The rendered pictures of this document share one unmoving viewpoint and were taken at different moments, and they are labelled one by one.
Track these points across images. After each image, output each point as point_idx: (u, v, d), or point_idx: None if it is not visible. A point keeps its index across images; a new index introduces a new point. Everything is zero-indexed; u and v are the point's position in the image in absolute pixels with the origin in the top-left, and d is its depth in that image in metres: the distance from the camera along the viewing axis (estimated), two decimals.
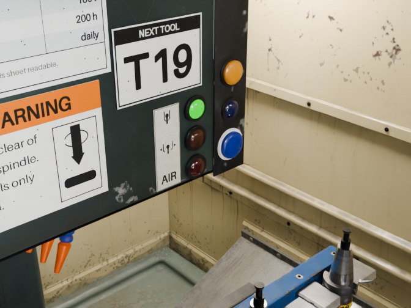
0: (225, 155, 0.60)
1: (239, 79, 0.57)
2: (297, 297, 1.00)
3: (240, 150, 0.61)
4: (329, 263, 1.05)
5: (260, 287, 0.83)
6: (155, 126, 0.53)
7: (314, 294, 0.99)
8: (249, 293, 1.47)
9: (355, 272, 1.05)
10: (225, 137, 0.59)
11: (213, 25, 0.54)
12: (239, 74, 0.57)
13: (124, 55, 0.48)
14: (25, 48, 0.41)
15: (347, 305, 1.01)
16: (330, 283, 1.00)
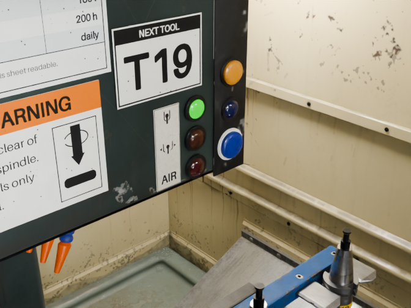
0: (225, 155, 0.60)
1: (239, 79, 0.57)
2: (297, 297, 1.00)
3: (240, 150, 0.61)
4: (329, 263, 1.05)
5: (260, 288, 0.83)
6: (155, 126, 0.53)
7: (314, 294, 0.99)
8: (249, 293, 1.47)
9: (355, 272, 1.05)
10: (225, 137, 0.59)
11: (213, 25, 0.54)
12: (239, 74, 0.57)
13: (124, 55, 0.48)
14: (25, 48, 0.41)
15: (347, 305, 1.02)
16: (330, 284, 1.00)
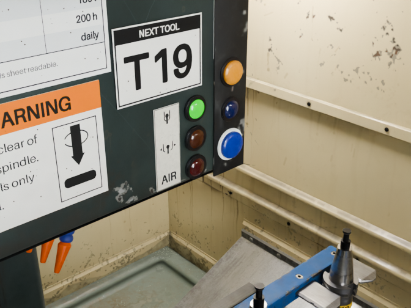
0: (225, 155, 0.60)
1: (239, 79, 0.57)
2: (297, 297, 1.00)
3: (240, 150, 0.61)
4: (329, 263, 1.05)
5: (260, 288, 0.83)
6: (155, 126, 0.53)
7: (314, 294, 0.99)
8: (249, 293, 1.47)
9: (355, 272, 1.05)
10: (225, 137, 0.59)
11: (213, 25, 0.54)
12: (239, 74, 0.57)
13: (124, 55, 0.48)
14: (25, 48, 0.41)
15: (347, 305, 1.02)
16: (330, 284, 1.00)
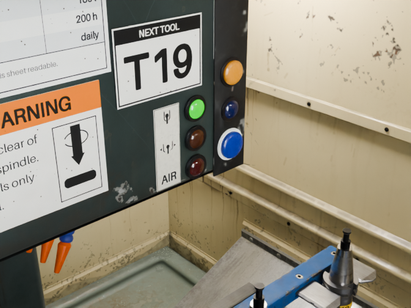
0: (225, 155, 0.60)
1: (239, 79, 0.57)
2: (297, 297, 1.00)
3: (240, 150, 0.61)
4: (329, 263, 1.05)
5: (260, 288, 0.83)
6: (155, 126, 0.53)
7: (314, 294, 0.99)
8: (249, 293, 1.47)
9: (355, 272, 1.05)
10: (225, 137, 0.59)
11: (213, 25, 0.54)
12: (239, 74, 0.57)
13: (124, 55, 0.48)
14: (25, 48, 0.41)
15: (347, 305, 1.02)
16: (330, 284, 1.00)
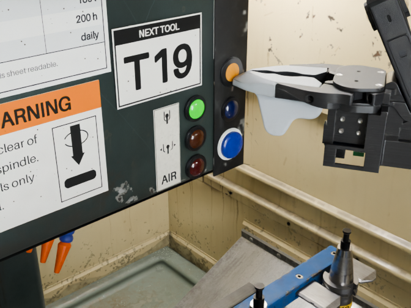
0: (225, 155, 0.60)
1: None
2: (297, 297, 1.00)
3: (240, 150, 0.61)
4: (329, 263, 1.05)
5: (260, 288, 0.83)
6: (155, 126, 0.53)
7: (314, 294, 0.99)
8: (249, 293, 1.47)
9: (355, 272, 1.05)
10: (225, 137, 0.59)
11: (213, 25, 0.54)
12: (236, 73, 0.57)
13: (124, 55, 0.48)
14: (25, 48, 0.41)
15: (347, 305, 1.02)
16: (330, 284, 1.00)
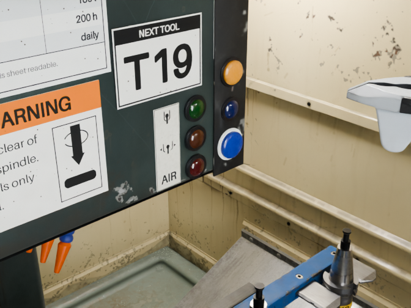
0: (225, 155, 0.60)
1: (239, 79, 0.57)
2: (297, 297, 1.00)
3: (240, 150, 0.61)
4: (329, 263, 1.05)
5: (260, 288, 0.83)
6: (155, 126, 0.53)
7: (314, 294, 0.99)
8: (249, 293, 1.47)
9: (355, 272, 1.05)
10: (225, 137, 0.59)
11: (213, 25, 0.54)
12: (239, 74, 0.57)
13: (124, 55, 0.48)
14: (25, 48, 0.41)
15: (347, 305, 1.02)
16: (330, 284, 1.00)
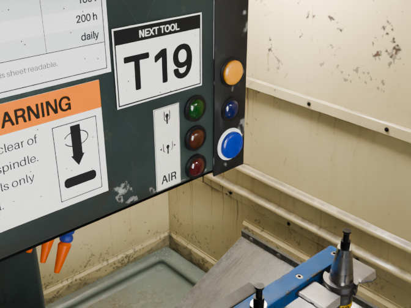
0: (225, 155, 0.60)
1: (239, 79, 0.57)
2: (297, 297, 1.00)
3: (240, 150, 0.61)
4: (329, 263, 1.05)
5: (260, 288, 0.83)
6: (155, 126, 0.53)
7: (314, 294, 0.99)
8: (249, 293, 1.47)
9: (355, 272, 1.05)
10: (225, 137, 0.59)
11: (213, 25, 0.54)
12: (239, 74, 0.57)
13: (124, 55, 0.48)
14: (25, 48, 0.41)
15: (347, 305, 1.02)
16: (330, 284, 1.00)
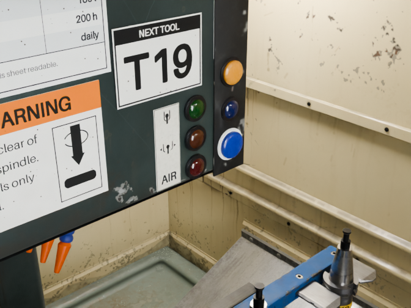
0: (225, 155, 0.60)
1: (239, 79, 0.57)
2: (297, 297, 1.00)
3: (240, 150, 0.61)
4: (329, 263, 1.05)
5: (260, 288, 0.83)
6: (155, 126, 0.53)
7: (314, 294, 0.99)
8: (249, 293, 1.47)
9: (355, 272, 1.05)
10: (225, 137, 0.59)
11: (213, 25, 0.54)
12: (239, 74, 0.57)
13: (124, 55, 0.48)
14: (25, 48, 0.41)
15: (347, 305, 1.02)
16: (330, 284, 1.00)
